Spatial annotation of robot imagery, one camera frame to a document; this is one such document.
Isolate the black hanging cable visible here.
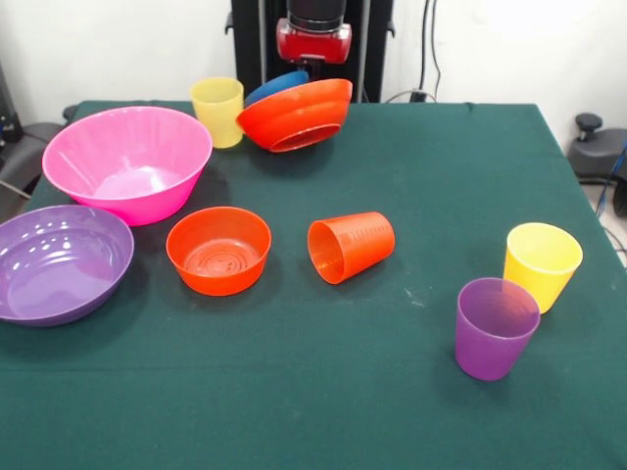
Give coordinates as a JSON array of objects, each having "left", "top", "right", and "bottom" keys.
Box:
[{"left": 419, "top": 0, "right": 445, "bottom": 102}]

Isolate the black pedestal foot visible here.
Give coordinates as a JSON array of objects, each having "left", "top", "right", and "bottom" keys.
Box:
[
  {"left": 0, "top": 121, "right": 68, "bottom": 207},
  {"left": 567, "top": 112, "right": 627, "bottom": 183}
]

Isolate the pale yellow cup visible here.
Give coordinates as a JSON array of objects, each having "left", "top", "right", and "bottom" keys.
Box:
[{"left": 189, "top": 76, "right": 245, "bottom": 150}]

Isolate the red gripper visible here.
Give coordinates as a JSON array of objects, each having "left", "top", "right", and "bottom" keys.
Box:
[{"left": 274, "top": 18, "right": 354, "bottom": 83}]

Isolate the large pink bowl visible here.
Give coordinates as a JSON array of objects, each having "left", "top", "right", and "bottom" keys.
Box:
[{"left": 41, "top": 105, "right": 215, "bottom": 227}]

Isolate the tangle of floor cables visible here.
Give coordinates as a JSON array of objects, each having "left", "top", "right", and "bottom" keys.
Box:
[{"left": 592, "top": 141, "right": 627, "bottom": 256}]

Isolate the purple cup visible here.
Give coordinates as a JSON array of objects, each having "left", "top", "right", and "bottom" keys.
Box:
[{"left": 454, "top": 277, "right": 542, "bottom": 382}]

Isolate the small blue bowl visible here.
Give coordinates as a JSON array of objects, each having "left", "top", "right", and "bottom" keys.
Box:
[{"left": 243, "top": 70, "right": 310, "bottom": 108}]

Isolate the purple bowl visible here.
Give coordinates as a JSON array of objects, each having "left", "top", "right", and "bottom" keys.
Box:
[{"left": 0, "top": 204, "right": 136, "bottom": 328}]

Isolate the bright yellow cup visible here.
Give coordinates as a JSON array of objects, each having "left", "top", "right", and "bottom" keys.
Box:
[{"left": 503, "top": 221, "right": 585, "bottom": 315}]

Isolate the small orange bowl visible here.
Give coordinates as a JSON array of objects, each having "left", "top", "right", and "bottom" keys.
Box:
[{"left": 165, "top": 206, "right": 273, "bottom": 298}]

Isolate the dark green tablecloth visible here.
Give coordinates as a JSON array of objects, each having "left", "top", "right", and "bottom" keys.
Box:
[{"left": 0, "top": 100, "right": 627, "bottom": 470}]

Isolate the orange cup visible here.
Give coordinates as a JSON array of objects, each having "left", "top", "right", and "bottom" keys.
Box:
[{"left": 307, "top": 211, "right": 397, "bottom": 286}]

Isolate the large orange bowl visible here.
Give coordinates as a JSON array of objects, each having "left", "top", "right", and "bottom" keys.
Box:
[{"left": 235, "top": 77, "right": 354, "bottom": 154}]

